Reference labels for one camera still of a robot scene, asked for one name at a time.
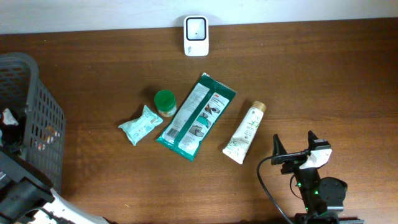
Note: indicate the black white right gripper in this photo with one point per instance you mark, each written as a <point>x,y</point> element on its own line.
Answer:
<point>291,160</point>

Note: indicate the white lotion tube gold cap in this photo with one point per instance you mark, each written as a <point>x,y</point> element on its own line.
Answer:
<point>238,145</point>

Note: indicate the green white gloves package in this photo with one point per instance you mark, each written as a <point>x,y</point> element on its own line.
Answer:
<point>201,109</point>

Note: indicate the green lid jar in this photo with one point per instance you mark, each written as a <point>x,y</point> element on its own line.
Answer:
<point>165,103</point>

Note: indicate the mint green snack packet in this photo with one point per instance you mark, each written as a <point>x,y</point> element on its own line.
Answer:
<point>140,127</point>

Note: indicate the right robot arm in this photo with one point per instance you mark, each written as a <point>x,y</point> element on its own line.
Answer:
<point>323,197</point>

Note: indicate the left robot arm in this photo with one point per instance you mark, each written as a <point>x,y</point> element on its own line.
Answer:
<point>28,196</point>

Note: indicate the white barcode scanner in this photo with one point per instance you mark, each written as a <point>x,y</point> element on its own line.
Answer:
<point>196,36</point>

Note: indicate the grey plastic basket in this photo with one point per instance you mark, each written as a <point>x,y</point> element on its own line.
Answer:
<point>23,92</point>

